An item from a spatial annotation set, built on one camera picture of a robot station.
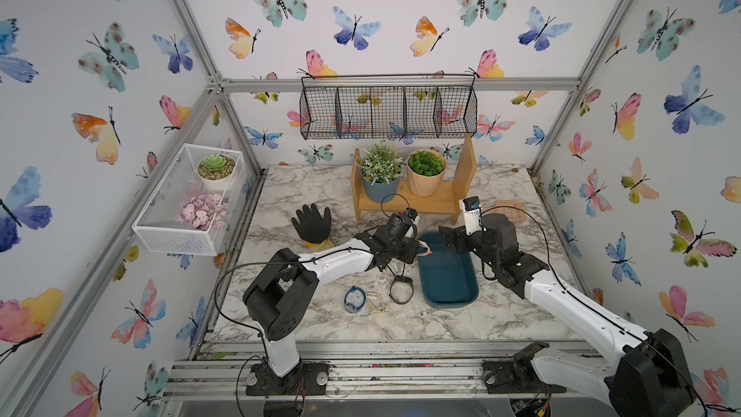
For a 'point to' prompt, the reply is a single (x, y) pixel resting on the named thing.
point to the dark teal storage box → (448, 277)
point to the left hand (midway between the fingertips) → (419, 245)
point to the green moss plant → (425, 163)
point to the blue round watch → (354, 299)
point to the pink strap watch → (428, 251)
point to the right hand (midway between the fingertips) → (458, 220)
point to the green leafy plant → (381, 169)
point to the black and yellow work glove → (313, 228)
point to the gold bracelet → (375, 295)
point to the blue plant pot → (381, 193)
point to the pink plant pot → (425, 186)
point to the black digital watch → (403, 279)
